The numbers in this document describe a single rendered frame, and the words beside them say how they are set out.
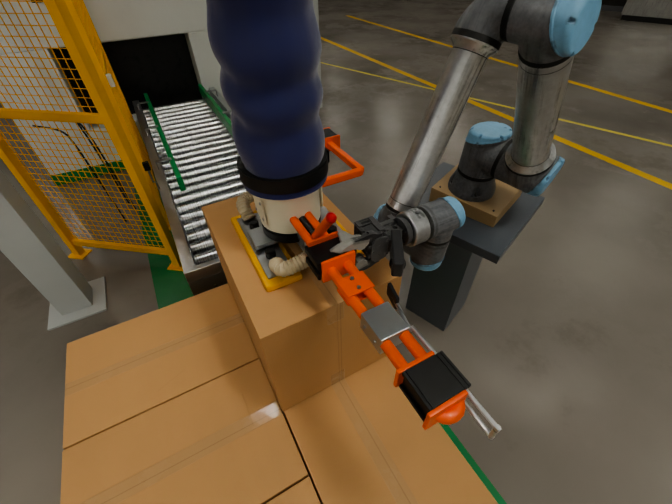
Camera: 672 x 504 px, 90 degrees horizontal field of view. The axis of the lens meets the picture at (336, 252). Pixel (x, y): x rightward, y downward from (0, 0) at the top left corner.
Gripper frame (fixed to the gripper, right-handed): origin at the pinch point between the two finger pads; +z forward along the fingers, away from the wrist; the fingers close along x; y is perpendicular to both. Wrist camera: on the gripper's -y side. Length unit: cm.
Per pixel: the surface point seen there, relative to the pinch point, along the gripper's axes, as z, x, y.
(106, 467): 69, -54, 8
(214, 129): -13, -52, 217
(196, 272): 31, -48, 66
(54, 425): 111, -109, 67
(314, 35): -6.8, 39.5, 20.8
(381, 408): -7, -54, -15
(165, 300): 55, -108, 118
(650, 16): -1060, -85, 433
